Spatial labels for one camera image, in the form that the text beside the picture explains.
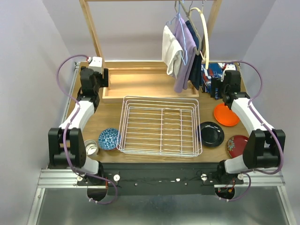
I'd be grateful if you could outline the blue patterned bowl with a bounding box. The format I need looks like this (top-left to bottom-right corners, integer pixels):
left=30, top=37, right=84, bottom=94
left=98, top=128, right=120, bottom=151

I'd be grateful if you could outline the white metal cup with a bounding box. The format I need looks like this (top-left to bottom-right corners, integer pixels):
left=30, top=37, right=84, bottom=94
left=84, top=140, right=98, bottom=157

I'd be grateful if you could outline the white wire dish rack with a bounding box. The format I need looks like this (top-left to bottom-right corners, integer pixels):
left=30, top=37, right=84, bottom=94
left=116, top=96, right=203, bottom=157

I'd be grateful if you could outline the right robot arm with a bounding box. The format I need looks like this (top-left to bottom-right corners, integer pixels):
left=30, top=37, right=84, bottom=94
left=212, top=69, right=285, bottom=184

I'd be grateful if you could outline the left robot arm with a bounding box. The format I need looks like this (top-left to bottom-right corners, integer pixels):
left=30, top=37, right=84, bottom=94
left=48, top=67, right=109, bottom=185

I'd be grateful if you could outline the wooden clothes rack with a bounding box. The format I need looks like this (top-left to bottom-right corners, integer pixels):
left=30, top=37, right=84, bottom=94
left=78, top=0, right=223, bottom=105

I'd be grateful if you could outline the blue patterned folded cloth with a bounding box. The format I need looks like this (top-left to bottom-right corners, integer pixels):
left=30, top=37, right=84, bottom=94
left=200, top=63, right=225, bottom=93

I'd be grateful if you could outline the navy hanging garment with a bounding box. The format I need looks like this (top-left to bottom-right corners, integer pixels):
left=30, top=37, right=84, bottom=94
left=185, top=20, right=202, bottom=90

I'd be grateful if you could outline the cream wooden hanger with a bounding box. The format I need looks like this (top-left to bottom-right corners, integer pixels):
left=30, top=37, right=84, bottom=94
left=189, top=7, right=210, bottom=69

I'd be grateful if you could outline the purple hanging garment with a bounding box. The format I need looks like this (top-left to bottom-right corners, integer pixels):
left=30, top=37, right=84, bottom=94
left=174, top=15, right=196, bottom=93

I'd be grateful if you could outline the orange plate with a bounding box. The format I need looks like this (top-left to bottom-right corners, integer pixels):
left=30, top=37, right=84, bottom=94
left=213, top=103, right=240, bottom=127

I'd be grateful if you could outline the white hanging garment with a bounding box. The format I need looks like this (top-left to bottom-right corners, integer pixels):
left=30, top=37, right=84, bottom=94
left=162, top=25, right=184, bottom=79

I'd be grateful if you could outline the red floral plate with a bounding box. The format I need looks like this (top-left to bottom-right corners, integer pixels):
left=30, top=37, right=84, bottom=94
left=226, top=135, right=248, bottom=158

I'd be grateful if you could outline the grey hanger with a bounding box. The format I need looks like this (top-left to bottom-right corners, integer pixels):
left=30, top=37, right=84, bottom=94
left=174, top=0, right=202, bottom=55

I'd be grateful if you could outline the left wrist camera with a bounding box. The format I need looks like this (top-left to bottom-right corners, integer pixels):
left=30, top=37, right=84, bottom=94
left=87, top=56, right=104, bottom=74

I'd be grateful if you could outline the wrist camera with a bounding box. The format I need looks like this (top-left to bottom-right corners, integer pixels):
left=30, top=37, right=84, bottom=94
left=87, top=56, right=104, bottom=74
left=222, top=63, right=237, bottom=75

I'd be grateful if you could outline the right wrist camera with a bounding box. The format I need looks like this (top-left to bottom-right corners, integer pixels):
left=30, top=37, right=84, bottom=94
left=222, top=63, right=237, bottom=75

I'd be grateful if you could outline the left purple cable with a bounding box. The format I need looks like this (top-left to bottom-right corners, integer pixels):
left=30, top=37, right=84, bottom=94
left=57, top=54, right=118, bottom=205

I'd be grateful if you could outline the purple cable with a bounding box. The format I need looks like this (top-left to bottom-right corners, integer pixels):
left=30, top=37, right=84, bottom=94
left=217, top=60, right=285, bottom=203
left=57, top=54, right=118, bottom=205

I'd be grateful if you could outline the light blue wire hanger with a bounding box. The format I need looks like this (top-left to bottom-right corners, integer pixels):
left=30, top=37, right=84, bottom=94
left=165, top=1, right=188, bottom=66

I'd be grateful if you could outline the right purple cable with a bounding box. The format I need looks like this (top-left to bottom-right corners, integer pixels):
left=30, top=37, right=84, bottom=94
left=217, top=60, right=285, bottom=203

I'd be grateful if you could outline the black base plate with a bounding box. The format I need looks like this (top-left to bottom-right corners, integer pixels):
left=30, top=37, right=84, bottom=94
left=77, top=163, right=244, bottom=196

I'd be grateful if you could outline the aluminium rail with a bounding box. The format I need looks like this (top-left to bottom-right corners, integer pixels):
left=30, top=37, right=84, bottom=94
left=37, top=169, right=285, bottom=188

